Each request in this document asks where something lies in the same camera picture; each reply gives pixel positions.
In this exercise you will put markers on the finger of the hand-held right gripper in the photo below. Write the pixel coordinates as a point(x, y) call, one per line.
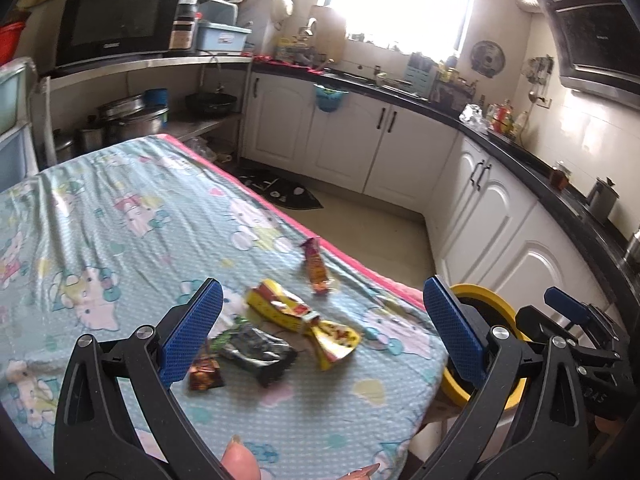
point(567, 305)
point(537, 320)

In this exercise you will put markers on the blue pot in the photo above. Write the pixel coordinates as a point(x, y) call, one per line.
point(156, 96)

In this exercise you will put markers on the white corner shelf unit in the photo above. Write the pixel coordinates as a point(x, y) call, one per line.
point(150, 62)

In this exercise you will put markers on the yellow snack wrapper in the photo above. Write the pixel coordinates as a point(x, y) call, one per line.
point(280, 305)

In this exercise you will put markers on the red plastic basin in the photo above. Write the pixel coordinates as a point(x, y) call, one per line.
point(10, 40)

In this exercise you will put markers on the black microwave oven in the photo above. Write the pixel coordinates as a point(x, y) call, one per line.
point(120, 20)

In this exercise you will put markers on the black floor mat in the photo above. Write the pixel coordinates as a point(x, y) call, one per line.
point(285, 192)

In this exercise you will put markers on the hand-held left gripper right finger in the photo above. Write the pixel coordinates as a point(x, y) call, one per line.
point(452, 332)

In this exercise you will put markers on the shiny steel kettle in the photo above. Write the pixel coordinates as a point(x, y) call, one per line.
point(634, 250)

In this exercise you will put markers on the round wall fan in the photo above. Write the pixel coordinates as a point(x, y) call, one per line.
point(487, 58)

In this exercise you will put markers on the blue hanging basket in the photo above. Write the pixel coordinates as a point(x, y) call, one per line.
point(330, 97)

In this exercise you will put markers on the red snack wrapper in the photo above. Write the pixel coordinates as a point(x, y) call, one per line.
point(316, 267)

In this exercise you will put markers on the black range hood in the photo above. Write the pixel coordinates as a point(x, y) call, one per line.
point(600, 35)

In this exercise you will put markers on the glass jar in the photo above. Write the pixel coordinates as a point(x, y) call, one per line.
point(560, 175)

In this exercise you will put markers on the black blender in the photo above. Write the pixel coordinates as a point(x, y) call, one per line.
point(187, 5)

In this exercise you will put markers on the small brown snack wrapper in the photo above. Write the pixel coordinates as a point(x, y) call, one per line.
point(204, 374)

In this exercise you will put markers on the silver vent duct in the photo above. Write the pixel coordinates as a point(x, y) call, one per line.
point(531, 3)

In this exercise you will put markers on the wooden cutting board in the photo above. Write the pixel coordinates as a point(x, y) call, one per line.
point(329, 30)

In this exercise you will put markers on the person's left hand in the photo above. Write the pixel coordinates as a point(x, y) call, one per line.
point(242, 462)

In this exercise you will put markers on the black wok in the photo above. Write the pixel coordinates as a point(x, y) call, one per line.
point(211, 102)

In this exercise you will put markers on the black snack wrapper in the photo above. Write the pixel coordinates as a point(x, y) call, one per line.
point(255, 352)

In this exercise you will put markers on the steel pitcher with lid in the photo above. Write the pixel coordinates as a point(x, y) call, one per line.
point(602, 200)

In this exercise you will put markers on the yellow trash bin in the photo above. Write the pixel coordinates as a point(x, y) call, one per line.
point(492, 294)

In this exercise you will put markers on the cluster of condiment bottles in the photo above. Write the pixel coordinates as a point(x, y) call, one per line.
point(505, 117)

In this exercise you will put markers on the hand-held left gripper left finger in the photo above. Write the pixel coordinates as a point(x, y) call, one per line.
point(192, 332)

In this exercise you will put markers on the wall utensil rack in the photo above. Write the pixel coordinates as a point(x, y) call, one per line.
point(540, 67)

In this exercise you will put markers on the black kitchen countertop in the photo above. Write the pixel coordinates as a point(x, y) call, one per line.
point(525, 157)

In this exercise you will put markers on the metal faucet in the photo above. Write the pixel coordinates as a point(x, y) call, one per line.
point(310, 30)

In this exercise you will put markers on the white kitchen cabinets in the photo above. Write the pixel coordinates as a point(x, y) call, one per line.
point(345, 135)

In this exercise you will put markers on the teal utensil organiser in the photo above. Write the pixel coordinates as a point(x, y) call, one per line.
point(422, 72)

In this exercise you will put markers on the crumpled clear plastic bag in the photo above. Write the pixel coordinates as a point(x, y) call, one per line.
point(472, 116)

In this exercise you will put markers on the large steel pots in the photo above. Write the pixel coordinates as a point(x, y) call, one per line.
point(132, 120)

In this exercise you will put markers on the blue plastic box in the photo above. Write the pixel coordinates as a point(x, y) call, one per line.
point(220, 37)

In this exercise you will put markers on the plastic drawer unit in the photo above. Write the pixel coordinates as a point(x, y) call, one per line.
point(12, 125)

